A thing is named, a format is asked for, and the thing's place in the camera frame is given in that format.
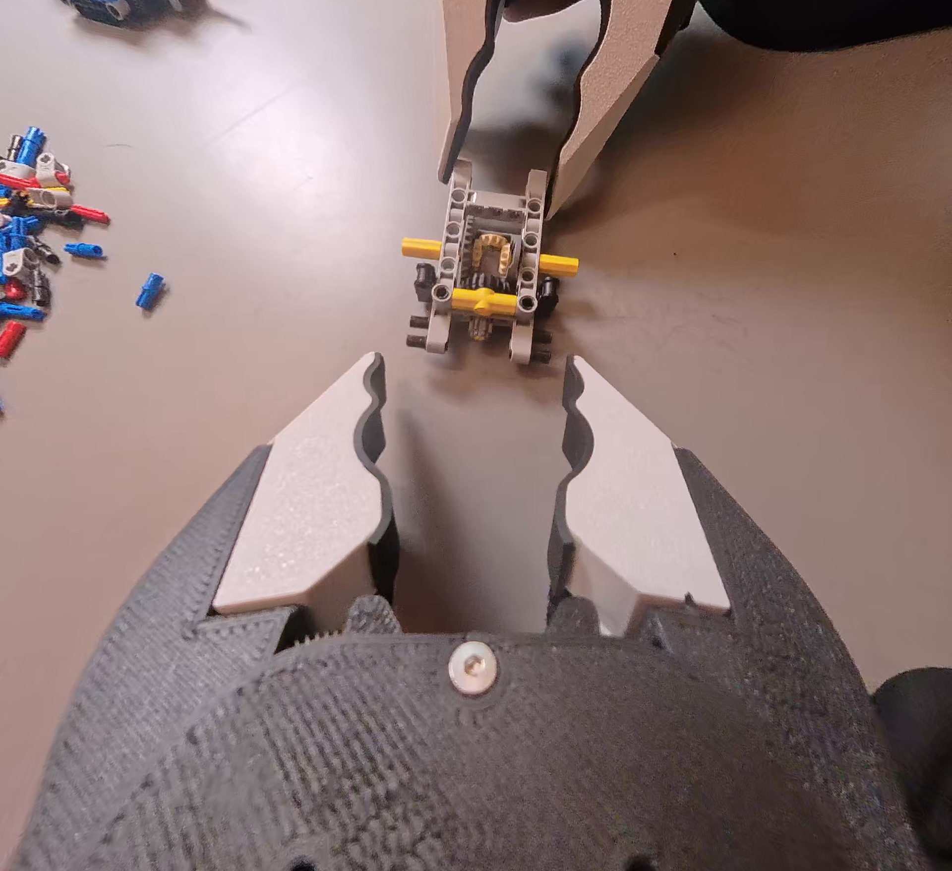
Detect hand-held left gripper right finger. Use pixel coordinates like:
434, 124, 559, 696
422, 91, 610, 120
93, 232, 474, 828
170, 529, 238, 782
547, 355, 733, 639

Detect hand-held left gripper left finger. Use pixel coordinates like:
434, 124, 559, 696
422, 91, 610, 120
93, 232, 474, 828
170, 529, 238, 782
212, 352, 395, 635

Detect grey lego frame assembly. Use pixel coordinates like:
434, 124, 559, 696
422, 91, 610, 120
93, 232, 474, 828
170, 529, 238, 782
405, 158, 560, 366

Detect pile of mixed lego pieces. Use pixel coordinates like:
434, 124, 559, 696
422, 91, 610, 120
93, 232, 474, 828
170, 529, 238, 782
0, 125, 111, 360

